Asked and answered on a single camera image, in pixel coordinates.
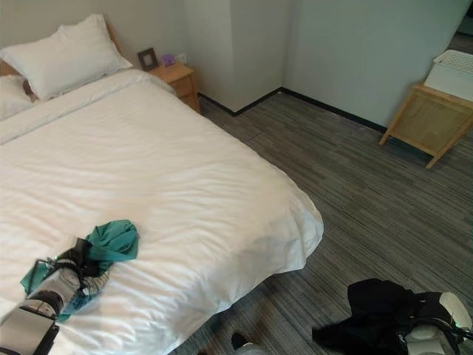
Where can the white duvet on bed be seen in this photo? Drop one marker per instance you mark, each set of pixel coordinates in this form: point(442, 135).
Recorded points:
point(148, 159)

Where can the white frilled pillow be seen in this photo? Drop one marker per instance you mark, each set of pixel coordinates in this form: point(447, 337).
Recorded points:
point(11, 98)

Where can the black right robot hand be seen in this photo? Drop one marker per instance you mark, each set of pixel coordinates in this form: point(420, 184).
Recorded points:
point(452, 308)

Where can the wooden nightstand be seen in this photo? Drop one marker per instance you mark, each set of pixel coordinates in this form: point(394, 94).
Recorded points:
point(181, 83)

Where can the white perforated pad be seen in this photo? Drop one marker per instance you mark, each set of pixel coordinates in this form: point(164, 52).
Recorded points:
point(456, 60)

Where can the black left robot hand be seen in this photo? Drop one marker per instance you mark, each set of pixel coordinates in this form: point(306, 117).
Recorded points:
point(79, 255)

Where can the black garment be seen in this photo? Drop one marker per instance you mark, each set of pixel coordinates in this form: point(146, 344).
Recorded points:
point(377, 314)

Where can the white basket liner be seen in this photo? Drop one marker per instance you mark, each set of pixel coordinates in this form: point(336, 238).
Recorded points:
point(449, 81)

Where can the teal garment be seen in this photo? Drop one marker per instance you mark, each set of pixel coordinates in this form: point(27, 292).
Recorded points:
point(116, 240)

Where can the dark picture frame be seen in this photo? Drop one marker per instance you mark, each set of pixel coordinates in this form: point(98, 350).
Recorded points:
point(148, 59)

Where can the large white pillow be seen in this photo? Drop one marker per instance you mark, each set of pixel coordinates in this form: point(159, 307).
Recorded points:
point(70, 59)

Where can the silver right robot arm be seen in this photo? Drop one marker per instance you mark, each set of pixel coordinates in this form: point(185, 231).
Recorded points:
point(425, 340)

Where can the white wall outlet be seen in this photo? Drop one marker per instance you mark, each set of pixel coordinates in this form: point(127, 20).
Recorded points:
point(182, 58)

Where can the small purple object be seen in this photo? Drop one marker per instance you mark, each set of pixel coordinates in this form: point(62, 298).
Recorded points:
point(168, 61)

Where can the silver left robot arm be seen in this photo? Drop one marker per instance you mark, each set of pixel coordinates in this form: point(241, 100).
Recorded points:
point(40, 301)

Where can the wooden laundry basket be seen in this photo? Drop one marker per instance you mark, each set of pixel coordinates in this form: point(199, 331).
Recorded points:
point(425, 118)

